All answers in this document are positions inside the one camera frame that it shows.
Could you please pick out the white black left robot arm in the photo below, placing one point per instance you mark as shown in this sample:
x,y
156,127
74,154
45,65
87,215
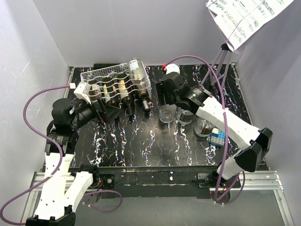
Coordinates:
x,y
58,204

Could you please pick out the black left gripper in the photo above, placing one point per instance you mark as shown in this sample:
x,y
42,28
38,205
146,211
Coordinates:
x,y
107,112

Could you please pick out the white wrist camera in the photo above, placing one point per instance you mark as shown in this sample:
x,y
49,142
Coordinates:
x,y
170,68
81,91

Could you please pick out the blue white toy bricks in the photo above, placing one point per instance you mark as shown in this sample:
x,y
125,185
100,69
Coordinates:
x,y
217,138

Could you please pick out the white wire wine rack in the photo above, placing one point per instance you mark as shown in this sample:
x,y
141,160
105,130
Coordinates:
x,y
116,82

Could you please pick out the small bottle white cap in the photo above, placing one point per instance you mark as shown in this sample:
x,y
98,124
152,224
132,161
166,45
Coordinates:
x,y
203,127

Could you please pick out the clear bottle white cap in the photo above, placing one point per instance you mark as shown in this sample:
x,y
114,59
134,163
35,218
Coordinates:
x,y
184,117

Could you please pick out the white printed paper sheets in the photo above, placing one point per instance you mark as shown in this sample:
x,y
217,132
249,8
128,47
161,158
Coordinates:
x,y
238,20

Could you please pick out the clear round glass bottle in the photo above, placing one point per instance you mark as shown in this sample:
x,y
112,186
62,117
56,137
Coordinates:
x,y
139,75

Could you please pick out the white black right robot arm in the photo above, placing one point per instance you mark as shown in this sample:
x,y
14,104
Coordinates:
x,y
254,143

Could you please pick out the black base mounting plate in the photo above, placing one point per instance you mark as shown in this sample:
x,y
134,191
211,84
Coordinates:
x,y
162,181

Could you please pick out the purple tripod stand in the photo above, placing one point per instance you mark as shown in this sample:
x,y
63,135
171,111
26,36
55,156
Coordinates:
x,y
223,62

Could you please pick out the clear bottle black cap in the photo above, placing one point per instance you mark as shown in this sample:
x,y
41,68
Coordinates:
x,y
167,113

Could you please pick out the dark green wine bottle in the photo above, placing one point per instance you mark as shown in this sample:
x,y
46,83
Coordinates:
x,y
125,96

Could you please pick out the dark wine bottle neck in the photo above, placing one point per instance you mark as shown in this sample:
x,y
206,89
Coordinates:
x,y
110,95

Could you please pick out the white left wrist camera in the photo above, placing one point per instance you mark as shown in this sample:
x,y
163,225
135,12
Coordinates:
x,y
81,91

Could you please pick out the olive green wine bottle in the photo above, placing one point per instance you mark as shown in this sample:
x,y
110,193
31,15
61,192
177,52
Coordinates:
x,y
95,92

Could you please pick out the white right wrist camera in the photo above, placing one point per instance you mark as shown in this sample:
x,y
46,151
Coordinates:
x,y
170,68

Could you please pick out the aluminium frame rail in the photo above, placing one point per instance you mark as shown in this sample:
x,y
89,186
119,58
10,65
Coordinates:
x,y
251,180

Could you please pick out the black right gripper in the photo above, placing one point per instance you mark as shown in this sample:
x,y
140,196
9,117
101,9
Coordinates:
x,y
161,91

